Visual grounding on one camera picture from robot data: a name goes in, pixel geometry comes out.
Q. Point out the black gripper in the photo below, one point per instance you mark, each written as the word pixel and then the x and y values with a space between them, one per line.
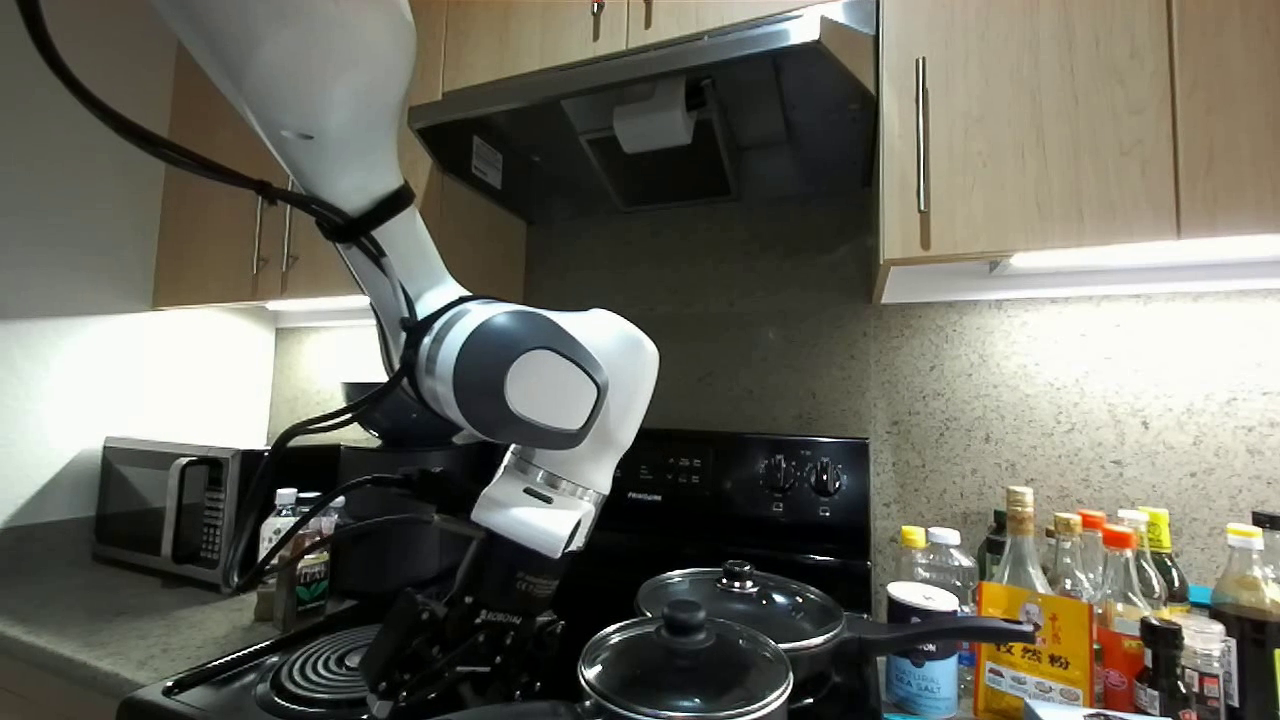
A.
pixel 504 584

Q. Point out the glass pot lid black knob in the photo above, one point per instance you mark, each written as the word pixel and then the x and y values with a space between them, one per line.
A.
pixel 685 660

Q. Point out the dark grey cooking pot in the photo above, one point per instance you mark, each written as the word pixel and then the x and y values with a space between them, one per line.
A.
pixel 773 710

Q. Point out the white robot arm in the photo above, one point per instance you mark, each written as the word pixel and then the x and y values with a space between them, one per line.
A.
pixel 321 94

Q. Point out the black electric stove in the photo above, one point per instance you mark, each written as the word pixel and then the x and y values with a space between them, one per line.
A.
pixel 692 465

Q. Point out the black stove knob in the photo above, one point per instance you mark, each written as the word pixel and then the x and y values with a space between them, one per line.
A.
pixel 778 474
pixel 830 482

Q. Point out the large coil burner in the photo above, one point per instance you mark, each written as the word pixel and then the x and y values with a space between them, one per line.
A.
pixel 321 675

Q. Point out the white capped bottle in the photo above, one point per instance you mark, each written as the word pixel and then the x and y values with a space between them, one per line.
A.
pixel 280 552

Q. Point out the glass frying pan lid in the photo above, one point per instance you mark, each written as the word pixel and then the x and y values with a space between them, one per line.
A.
pixel 747 603

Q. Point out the silver microwave oven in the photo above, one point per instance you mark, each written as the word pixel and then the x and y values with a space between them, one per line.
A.
pixel 145 512

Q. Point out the under-cabinet light strip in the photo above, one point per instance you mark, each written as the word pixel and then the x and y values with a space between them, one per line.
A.
pixel 1133 257
pixel 321 310

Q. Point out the blue canister white lid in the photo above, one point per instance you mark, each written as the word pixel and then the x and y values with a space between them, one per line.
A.
pixel 920 653

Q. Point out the clear bottle yellow cap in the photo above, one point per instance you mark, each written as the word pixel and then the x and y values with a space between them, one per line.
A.
pixel 1247 575
pixel 914 552

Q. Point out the black frying pan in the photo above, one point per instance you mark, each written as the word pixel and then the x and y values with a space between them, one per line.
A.
pixel 934 630

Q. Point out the plastic bottle white cap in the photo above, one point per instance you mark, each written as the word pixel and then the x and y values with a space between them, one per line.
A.
pixel 951 566

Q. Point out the dark glass sauce bottle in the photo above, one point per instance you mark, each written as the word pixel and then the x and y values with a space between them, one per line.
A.
pixel 994 544

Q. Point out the tall yellow label bottle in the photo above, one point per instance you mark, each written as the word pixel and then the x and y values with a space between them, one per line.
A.
pixel 1032 643

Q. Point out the white hood light fixture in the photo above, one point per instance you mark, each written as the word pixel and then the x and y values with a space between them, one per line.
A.
pixel 652 121

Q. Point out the bottle with tan cap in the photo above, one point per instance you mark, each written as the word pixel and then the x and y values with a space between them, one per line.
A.
pixel 1064 561

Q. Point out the dark range hood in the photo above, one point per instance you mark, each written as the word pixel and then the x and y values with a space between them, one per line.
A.
pixel 787 121

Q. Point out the bottle with orange cap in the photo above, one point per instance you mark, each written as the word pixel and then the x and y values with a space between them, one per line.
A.
pixel 1092 534

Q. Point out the red label red cap bottle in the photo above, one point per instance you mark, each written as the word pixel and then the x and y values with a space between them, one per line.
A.
pixel 1123 643

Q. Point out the clear bottle white cap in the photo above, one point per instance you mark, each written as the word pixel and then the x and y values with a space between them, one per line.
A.
pixel 1141 561

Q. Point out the short dark bottle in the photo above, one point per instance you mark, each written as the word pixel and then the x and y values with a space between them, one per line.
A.
pixel 1161 675

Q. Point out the dark bottle yellow-green cap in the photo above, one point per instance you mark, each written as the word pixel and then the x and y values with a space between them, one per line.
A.
pixel 1164 561

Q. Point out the white label bottle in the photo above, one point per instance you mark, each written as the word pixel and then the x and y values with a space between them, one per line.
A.
pixel 1205 675

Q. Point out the large black bottle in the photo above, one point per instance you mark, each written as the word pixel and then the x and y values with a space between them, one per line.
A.
pixel 1255 664

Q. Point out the short wooden wall cabinet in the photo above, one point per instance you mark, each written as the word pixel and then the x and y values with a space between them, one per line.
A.
pixel 534 32

